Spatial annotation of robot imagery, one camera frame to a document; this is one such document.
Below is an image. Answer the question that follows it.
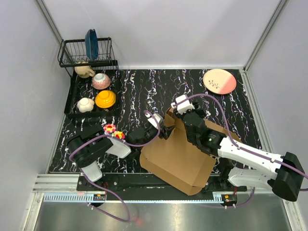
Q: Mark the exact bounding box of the rainbow flower toy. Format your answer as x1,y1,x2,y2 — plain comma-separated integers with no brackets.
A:
113,131,125,140

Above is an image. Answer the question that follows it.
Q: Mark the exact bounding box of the brown cardboard box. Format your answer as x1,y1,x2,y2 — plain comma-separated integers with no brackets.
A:
139,105,242,196

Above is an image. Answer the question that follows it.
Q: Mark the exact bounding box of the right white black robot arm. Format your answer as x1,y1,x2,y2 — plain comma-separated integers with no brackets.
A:
173,95,305,202

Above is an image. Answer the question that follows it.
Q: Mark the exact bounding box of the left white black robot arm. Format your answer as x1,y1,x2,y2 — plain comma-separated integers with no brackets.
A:
67,123,175,191

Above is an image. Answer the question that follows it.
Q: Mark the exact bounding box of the pink flower toy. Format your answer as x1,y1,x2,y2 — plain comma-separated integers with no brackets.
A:
103,124,116,133

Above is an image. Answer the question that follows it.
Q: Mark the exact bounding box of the yellow ribbed bowl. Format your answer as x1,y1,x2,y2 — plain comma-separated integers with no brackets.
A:
95,90,116,109

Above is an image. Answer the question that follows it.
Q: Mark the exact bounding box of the pink cream round plate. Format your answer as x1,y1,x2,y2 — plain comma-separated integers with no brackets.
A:
203,69,237,95

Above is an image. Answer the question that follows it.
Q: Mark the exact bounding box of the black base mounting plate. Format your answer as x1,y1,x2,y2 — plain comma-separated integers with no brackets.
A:
76,172,248,202

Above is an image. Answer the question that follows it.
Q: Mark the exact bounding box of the white flower shaped cup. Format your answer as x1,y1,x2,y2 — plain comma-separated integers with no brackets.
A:
77,97,95,113

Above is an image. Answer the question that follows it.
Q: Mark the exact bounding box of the pink patterned bowl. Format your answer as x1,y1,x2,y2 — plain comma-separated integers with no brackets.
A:
92,73,111,90

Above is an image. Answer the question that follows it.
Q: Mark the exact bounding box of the beige mug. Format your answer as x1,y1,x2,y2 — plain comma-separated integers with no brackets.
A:
74,65,96,78

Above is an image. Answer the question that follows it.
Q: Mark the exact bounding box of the blue plate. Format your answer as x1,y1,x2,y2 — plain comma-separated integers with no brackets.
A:
85,29,99,61

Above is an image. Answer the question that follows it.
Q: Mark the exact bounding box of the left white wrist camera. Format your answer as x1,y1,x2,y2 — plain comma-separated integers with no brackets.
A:
145,113,164,129

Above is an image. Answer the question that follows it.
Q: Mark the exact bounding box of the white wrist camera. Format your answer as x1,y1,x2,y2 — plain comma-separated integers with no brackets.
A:
145,113,164,129
171,94,195,115

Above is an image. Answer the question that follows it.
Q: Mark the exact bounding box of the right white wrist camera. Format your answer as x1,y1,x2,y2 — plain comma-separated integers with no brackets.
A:
171,94,195,115

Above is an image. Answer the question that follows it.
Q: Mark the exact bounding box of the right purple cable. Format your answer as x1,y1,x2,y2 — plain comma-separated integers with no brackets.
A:
172,93,308,209

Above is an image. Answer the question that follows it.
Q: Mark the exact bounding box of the black wire dish rack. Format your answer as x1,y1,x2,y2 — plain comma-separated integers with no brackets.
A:
57,37,118,70

